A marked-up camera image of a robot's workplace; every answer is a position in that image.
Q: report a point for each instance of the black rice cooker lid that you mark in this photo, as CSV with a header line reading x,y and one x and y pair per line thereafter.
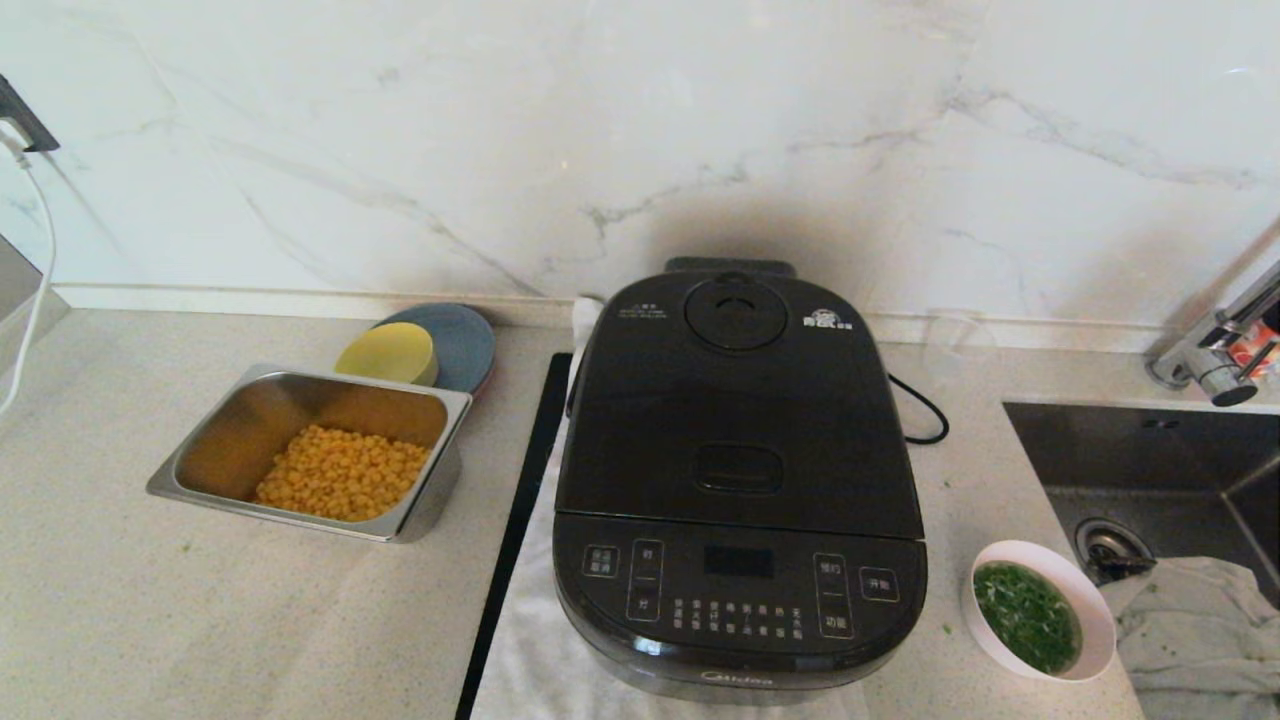
x,y
740,420

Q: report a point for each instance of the chopped green vegetables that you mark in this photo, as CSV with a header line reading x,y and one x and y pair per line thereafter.
x,y
1030,620

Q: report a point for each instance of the white round bowl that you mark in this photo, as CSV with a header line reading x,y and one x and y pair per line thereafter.
x,y
1092,602

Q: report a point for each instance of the yellow small bowl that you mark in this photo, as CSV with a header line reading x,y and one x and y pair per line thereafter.
x,y
385,352

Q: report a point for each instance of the black rice cooker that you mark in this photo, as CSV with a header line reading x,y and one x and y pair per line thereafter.
x,y
740,600

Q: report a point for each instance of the white towel under cooker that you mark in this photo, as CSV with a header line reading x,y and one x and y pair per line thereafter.
x,y
520,650

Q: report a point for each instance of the blue-grey round plate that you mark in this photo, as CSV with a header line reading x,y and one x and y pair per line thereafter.
x,y
465,345

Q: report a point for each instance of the clear glass cup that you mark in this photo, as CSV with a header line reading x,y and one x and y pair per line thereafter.
x,y
960,345

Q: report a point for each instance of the yellow corn kernels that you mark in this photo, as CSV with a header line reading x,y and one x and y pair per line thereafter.
x,y
340,475

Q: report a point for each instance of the stainless steel tray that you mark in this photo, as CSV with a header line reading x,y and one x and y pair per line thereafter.
x,y
230,440

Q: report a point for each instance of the metal sink drain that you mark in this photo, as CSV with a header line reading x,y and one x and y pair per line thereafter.
x,y
1105,545

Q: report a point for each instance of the stainless steel sink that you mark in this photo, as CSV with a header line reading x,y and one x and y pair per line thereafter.
x,y
1140,460

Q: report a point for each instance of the chrome faucet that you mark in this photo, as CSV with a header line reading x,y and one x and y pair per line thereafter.
x,y
1215,362

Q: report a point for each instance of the red-orange small item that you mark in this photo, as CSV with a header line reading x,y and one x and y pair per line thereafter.
x,y
1255,350

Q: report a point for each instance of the white crumpled cloth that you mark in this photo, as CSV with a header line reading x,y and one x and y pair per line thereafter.
x,y
1200,640

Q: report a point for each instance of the grey appliance edge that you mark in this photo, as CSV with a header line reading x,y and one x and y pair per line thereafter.
x,y
15,290

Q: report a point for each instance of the black wall socket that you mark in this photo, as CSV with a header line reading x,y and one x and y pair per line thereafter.
x,y
25,125

